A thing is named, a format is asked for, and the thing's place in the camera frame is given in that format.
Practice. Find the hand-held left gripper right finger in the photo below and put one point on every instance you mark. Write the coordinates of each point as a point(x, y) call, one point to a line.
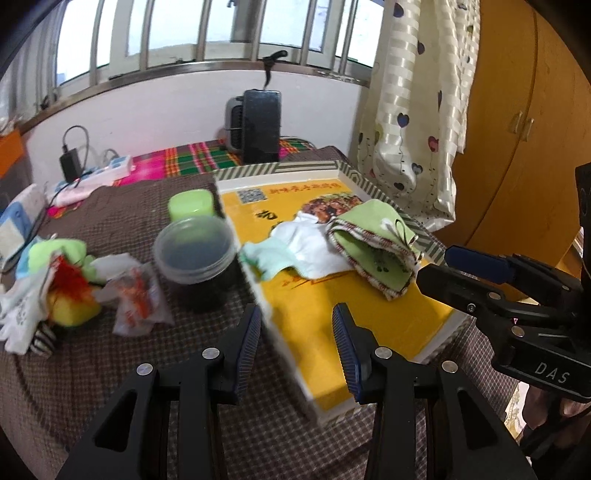
point(344, 351)

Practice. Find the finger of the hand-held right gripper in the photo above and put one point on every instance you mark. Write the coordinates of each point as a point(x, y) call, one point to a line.
point(480, 264)
point(448, 286)

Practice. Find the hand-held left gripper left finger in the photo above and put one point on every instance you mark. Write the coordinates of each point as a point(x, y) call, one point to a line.
point(249, 351)

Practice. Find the yellow printed box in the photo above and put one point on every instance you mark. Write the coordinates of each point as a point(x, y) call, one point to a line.
point(323, 300)

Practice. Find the green cloth with brown trim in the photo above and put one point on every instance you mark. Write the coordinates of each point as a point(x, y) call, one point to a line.
point(369, 244)

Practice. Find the red tassel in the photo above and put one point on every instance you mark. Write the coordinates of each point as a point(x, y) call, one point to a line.
point(69, 277)

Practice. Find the lime green sock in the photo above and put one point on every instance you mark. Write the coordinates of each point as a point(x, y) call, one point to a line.
point(46, 251)

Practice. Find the person's right hand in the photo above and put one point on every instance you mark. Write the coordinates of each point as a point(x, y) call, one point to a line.
point(545, 410)

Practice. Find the orange wooden wardrobe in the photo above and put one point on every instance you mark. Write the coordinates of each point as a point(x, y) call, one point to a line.
point(508, 184)

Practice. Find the pale teal sock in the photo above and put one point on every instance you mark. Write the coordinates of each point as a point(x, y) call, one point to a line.
point(265, 261)

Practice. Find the round clear plastic container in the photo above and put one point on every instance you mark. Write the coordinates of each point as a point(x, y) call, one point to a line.
point(194, 254)

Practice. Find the crumpled clear plastic bag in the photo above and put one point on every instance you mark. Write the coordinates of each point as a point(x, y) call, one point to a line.
point(134, 295)

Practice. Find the small lime green case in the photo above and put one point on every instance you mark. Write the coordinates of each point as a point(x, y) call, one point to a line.
point(189, 205)

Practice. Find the cream heart print curtain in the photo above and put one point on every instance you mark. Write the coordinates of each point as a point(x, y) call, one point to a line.
point(415, 115)

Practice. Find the brown checked blanket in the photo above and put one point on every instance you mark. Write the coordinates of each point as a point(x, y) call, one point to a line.
point(92, 392)

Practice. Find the black and white striped sock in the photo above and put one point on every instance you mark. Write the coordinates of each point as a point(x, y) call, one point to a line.
point(44, 341)

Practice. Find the black rectangular device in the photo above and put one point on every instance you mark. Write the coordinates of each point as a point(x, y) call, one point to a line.
point(261, 124)

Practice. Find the grey fan heater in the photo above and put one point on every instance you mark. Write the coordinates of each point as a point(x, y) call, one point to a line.
point(233, 124)

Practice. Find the white printed cloth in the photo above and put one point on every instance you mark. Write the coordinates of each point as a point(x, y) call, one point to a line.
point(23, 318)

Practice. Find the white and blue power strip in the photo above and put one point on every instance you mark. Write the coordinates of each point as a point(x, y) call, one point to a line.
point(111, 168)

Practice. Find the white and pink tube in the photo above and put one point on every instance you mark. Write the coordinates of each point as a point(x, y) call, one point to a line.
point(74, 194)

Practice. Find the black charger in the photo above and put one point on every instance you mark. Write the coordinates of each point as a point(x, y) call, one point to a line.
point(70, 164)

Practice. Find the blue and white tissue pack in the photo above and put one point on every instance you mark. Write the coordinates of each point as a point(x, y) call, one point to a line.
point(18, 221)

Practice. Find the metal window bars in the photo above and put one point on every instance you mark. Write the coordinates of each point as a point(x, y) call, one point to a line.
point(152, 64)

